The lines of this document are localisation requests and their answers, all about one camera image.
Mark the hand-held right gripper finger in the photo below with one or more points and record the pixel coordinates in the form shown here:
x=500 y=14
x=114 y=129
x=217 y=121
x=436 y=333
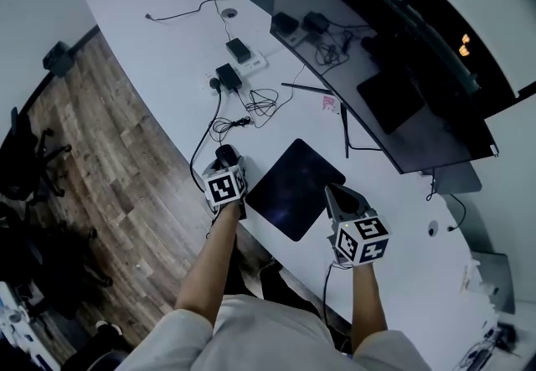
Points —
x=335 y=196
x=352 y=198

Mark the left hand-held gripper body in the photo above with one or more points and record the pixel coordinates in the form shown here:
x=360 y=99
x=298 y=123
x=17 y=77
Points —
x=224 y=189

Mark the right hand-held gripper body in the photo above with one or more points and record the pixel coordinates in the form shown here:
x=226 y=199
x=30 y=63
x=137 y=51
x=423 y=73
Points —
x=362 y=240

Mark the black computer mouse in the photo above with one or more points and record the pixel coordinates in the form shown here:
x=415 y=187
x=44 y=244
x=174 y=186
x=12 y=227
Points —
x=226 y=154

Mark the person's left forearm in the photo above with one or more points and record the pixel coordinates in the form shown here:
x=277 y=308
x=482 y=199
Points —
x=209 y=260

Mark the person's right forearm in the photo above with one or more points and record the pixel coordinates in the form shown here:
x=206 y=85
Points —
x=367 y=302

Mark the black mouse pad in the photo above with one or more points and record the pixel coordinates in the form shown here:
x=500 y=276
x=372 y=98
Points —
x=293 y=189

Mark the black power plug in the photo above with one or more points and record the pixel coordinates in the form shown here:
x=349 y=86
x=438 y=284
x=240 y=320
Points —
x=214 y=83

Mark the black power adapter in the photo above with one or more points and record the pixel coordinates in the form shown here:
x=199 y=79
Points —
x=228 y=75
x=238 y=49

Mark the pink printed card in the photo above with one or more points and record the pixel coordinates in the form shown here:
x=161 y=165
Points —
x=330 y=104

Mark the white power strip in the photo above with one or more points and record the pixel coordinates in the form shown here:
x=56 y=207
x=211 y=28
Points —
x=255 y=63

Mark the black monitor stand legs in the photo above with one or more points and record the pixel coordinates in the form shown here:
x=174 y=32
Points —
x=331 y=91

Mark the grey monitor base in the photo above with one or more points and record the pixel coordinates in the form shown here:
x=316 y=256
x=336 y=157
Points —
x=458 y=180

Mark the large curved black monitor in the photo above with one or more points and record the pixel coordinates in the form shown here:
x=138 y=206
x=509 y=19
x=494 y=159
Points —
x=377 y=80

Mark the white papers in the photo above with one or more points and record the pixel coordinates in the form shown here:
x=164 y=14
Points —
x=477 y=283

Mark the person's white shirt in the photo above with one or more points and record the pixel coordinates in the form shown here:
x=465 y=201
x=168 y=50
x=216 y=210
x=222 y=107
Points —
x=268 y=340

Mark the person's shoe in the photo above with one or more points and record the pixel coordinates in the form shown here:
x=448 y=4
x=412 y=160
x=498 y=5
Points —
x=108 y=327

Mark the black office chair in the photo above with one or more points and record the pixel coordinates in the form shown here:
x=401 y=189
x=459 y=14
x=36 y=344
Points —
x=21 y=151
x=50 y=260

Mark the black box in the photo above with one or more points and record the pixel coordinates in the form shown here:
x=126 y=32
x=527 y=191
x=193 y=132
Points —
x=58 y=58

